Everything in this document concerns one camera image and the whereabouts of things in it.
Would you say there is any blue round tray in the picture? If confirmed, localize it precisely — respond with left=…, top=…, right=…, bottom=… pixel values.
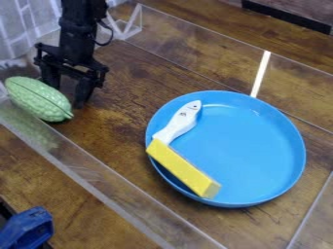
left=146, top=90, right=306, bottom=208

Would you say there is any yellow rectangular block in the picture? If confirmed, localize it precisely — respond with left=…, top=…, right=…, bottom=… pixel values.
left=146, top=138, right=221, bottom=198

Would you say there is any black cable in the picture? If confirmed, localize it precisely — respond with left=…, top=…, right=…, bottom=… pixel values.
left=92, top=18, right=116, bottom=47

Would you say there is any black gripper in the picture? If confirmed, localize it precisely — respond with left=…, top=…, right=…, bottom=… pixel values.
left=34, top=18, right=110, bottom=109

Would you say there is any green bumpy bitter gourd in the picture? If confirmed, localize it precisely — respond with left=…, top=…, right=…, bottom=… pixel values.
left=5, top=76, right=74, bottom=122

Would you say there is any white toy fish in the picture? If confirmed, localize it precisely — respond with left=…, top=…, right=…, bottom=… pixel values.
left=153, top=100, right=202, bottom=145

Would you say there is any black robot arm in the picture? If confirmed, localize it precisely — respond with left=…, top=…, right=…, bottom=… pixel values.
left=34, top=0, right=114, bottom=109

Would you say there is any grey checkered cloth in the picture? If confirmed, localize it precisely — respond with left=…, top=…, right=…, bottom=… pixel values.
left=0, top=0, right=127, bottom=66

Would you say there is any clear acrylic enclosure wall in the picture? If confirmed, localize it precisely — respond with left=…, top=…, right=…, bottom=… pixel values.
left=0, top=0, right=333, bottom=249

